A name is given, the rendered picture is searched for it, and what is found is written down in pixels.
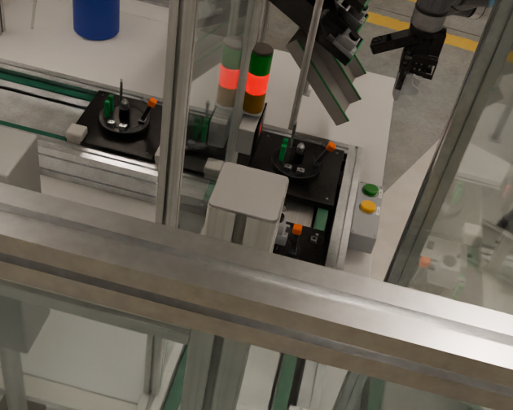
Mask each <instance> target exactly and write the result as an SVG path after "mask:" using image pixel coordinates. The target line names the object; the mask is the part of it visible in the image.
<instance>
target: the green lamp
mask: <svg viewBox="0 0 513 410"><path fill-rule="evenodd" d="M272 58H273V54H272V55H270V56H265V57H264V56H259V55H255V54H254V53H251V58H250V64H249V69H248V71H249V72H250V73H251V74H253V75H254V76H267V75H268V74H270V68H271V63H272Z"/></svg>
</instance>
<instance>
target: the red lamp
mask: <svg viewBox="0 0 513 410"><path fill-rule="evenodd" d="M269 76H270V74H268V75H267V76H254V75H253V74H251V73H250V72H249V73H248V78H247V84H246V89H245V90H246V91H247V92H248V93H249V94H252V95H262V94H265V92H266V90H267V85H268V80H269Z"/></svg>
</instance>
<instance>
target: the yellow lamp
mask: <svg viewBox="0 0 513 410"><path fill-rule="evenodd" d="M265 95H266V92H265V94H262V95H252V94H249V93H248V92H247V91H245V95H244V100H243V110H245V111H246V112H248V113H251V114H257V113H260V112H262V111H263V107H264V103H265Z"/></svg>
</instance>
